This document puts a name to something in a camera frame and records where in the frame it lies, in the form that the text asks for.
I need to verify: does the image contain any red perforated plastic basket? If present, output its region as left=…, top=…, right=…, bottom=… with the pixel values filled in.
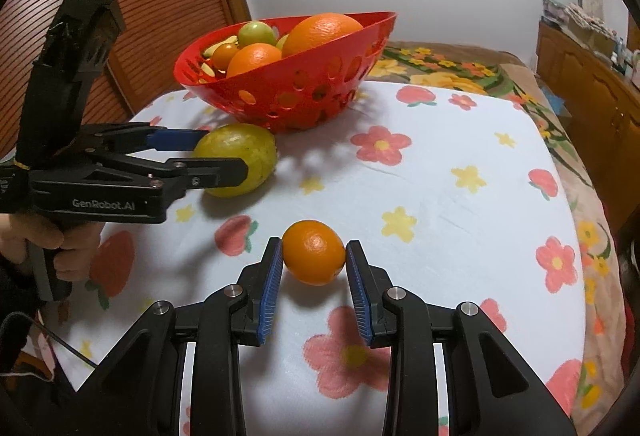
left=174, top=11, right=397, bottom=133

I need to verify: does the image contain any large orange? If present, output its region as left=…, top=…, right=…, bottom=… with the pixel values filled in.
left=282, top=12, right=362, bottom=57
left=226, top=43, right=282, bottom=78

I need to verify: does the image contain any large green pear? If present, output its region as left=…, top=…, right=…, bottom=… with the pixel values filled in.
left=193, top=123, right=278, bottom=199

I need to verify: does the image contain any yellow fruit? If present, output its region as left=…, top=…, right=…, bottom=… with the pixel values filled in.
left=276, top=34, right=288, bottom=50

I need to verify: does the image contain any small tangerine hidden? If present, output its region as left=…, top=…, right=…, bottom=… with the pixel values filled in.
left=209, top=44, right=239, bottom=72

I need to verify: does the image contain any light green apple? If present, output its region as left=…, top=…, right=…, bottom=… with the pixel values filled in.
left=238, top=20, right=277, bottom=48

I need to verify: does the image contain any person's left hand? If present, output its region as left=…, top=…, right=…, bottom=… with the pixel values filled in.
left=1, top=214, right=104, bottom=282

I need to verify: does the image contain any white fruit-print tablecloth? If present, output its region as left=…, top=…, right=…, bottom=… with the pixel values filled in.
left=47, top=82, right=586, bottom=435

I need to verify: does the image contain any wooden sideboard cabinet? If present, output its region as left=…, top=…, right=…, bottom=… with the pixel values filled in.
left=536, top=21, right=639, bottom=234

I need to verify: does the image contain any cardboard box with cloth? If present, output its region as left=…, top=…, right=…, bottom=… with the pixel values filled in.
left=562, top=4, right=617, bottom=59

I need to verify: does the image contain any large orange front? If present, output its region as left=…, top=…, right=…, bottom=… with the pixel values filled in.
left=282, top=12, right=362, bottom=57

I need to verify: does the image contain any small tangerine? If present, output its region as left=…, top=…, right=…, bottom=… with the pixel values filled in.
left=282, top=219, right=346, bottom=286

